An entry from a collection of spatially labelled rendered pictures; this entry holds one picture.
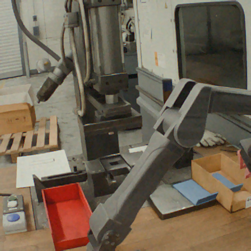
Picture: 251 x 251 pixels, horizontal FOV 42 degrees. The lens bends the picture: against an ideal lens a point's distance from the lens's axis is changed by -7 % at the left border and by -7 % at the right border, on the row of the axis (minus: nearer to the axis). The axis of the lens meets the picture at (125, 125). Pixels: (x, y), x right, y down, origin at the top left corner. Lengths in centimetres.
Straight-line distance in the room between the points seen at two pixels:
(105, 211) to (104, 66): 45
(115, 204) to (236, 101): 33
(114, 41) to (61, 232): 55
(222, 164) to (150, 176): 55
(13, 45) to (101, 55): 922
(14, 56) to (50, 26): 136
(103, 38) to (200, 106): 43
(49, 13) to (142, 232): 951
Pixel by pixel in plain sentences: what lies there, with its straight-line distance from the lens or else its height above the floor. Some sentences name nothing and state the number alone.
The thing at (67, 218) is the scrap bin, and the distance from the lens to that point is 101.
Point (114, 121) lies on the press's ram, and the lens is 103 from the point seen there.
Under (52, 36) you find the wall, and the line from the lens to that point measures 1021.
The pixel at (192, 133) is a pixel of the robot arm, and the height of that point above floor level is 121.
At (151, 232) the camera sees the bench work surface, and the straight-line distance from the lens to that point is 92.
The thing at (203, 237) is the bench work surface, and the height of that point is 90.
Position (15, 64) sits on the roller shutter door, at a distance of 1023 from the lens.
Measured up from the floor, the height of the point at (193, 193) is 92.
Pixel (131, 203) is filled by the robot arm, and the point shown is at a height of 108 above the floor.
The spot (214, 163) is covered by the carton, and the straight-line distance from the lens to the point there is 119.
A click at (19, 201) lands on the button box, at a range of 109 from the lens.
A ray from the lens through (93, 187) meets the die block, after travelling 109.
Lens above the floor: 144
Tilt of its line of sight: 18 degrees down
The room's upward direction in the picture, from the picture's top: 5 degrees counter-clockwise
